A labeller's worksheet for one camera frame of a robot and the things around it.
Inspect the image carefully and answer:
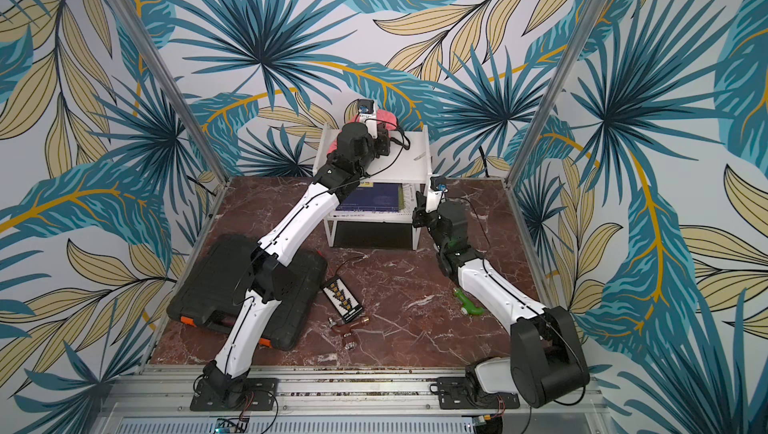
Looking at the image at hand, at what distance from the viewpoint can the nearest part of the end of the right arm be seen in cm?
72

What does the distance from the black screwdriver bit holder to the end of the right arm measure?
317 millimetres

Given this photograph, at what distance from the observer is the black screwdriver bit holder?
87 centimetres
